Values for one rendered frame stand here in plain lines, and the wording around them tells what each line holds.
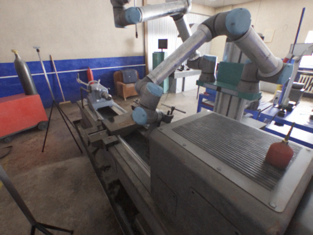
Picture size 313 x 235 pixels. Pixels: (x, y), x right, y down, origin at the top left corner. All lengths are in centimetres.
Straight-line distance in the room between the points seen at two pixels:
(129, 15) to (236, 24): 60
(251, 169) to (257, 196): 10
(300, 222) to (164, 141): 47
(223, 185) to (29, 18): 526
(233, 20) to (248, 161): 66
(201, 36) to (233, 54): 88
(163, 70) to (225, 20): 39
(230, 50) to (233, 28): 88
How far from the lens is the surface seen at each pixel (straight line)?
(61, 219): 220
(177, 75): 580
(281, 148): 62
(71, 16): 541
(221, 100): 190
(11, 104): 391
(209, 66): 172
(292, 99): 628
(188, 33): 166
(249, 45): 106
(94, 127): 180
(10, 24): 531
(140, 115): 73
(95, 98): 223
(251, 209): 51
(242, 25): 95
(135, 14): 110
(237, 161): 60
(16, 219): 247
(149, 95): 72
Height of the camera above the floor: 170
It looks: 26 degrees down
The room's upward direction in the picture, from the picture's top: straight up
